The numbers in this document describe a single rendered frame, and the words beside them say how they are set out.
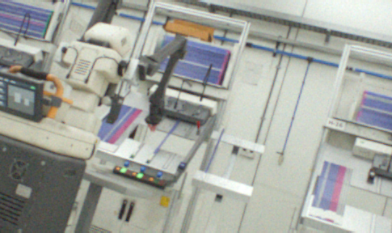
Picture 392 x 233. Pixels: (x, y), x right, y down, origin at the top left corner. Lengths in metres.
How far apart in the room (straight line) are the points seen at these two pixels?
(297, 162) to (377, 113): 1.62
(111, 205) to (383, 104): 1.90
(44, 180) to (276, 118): 3.15
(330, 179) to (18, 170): 1.80
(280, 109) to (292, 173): 0.63
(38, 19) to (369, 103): 2.54
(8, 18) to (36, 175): 2.32
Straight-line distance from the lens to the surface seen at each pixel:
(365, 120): 3.37
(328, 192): 3.04
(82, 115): 2.56
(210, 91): 3.50
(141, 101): 3.60
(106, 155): 3.14
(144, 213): 3.36
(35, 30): 4.13
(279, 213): 4.84
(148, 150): 3.16
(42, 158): 2.16
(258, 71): 5.02
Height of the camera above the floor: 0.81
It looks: 6 degrees up
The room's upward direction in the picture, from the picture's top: 17 degrees clockwise
